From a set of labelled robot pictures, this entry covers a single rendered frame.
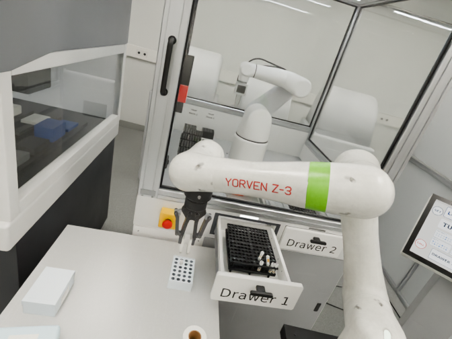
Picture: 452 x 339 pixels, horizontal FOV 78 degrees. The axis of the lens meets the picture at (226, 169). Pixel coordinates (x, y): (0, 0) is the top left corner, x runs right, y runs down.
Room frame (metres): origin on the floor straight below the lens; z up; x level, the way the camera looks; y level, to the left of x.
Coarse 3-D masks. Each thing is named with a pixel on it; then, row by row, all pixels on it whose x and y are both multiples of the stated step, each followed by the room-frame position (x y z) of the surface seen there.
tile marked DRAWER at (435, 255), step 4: (432, 248) 1.04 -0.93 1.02; (432, 252) 1.03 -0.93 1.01; (436, 252) 1.03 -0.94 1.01; (440, 252) 1.03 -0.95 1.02; (428, 256) 1.02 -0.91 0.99; (432, 256) 1.02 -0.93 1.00; (436, 256) 1.02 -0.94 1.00; (440, 256) 1.02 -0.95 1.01; (444, 256) 1.01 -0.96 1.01; (448, 256) 1.01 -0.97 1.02; (436, 260) 1.01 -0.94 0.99; (440, 260) 1.00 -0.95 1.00; (444, 260) 1.00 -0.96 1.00; (448, 260) 1.00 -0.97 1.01; (444, 264) 0.99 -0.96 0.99; (448, 264) 0.99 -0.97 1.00
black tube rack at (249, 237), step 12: (228, 228) 0.95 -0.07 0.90; (240, 228) 0.98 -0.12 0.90; (252, 228) 1.00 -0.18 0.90; (228, 240) 0.92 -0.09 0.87; (240, 240) 0.90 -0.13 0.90; (252, 240) 0.97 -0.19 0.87; (264, 240) 0.94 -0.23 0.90; (228, 252) 0.85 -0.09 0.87; (240, 252) 0.83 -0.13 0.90; (252, 252) 0.85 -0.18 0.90; (264, 252) 0.87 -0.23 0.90; (228, 264) 0.79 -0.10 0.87; (240, 264) 0.80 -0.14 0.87
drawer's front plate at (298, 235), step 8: (288, 232) 1.03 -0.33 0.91; (296, 232) 1.04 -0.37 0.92; (304, 232) 1.05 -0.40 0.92; (312, 232) 1.06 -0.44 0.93; (320, 232) 1.07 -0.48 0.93; (280, 240) 1.04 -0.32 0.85; (288, 240) 1.04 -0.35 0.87; (296, 240) 1.04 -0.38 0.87; (304, 240) 1.05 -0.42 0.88; (328, 240) 1.07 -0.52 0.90; (336, 240) 1.07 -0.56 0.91; (288, 248) 1.04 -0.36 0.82; (296, 248) 1.05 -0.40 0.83; (304, 248) 1.05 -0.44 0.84; (328, 248) 1.07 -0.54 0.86; (336, 248) 1.08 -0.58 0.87; (336, 256) 1.08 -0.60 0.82
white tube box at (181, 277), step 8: (176, 256) 0.83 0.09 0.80; (176, 264) 0.79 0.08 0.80; (184, 264) 0.81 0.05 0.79; (192, 264) 0.82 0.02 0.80; (176, 272) 0.76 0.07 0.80; (184, 272) 0.78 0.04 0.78; (192, 272) 0.78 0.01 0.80; (168, 280) 0.71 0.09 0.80; (176, 280) 0.72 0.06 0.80; (184, 280) 0.74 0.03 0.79; (192, 280) 0.74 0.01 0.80; (168, 288) 0.71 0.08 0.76; (176, 288) 0.72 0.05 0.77; (184, 288) 0.72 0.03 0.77
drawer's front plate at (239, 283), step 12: (216, 276) 0.67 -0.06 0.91; (228, 276) 0.67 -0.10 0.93; (240, 276) 0.68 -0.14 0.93; (252, 276) 0.70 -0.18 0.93; (216, 288) 0.67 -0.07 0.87; (228, 288) 0.67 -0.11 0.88; (240, 288) 0.68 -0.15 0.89; (252, 288) 0.68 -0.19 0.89; (276, 288) 0.70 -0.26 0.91; (288, 288) 0.70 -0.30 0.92; (300, 288) 0.71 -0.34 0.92; (228, 300) 0.67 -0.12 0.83; (240, 300) 0.68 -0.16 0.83; (252, 300) 0.69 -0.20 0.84; (264, 300) 0.69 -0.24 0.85; (276, 300) 0.70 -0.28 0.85; (288, 300) 0.71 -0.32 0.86
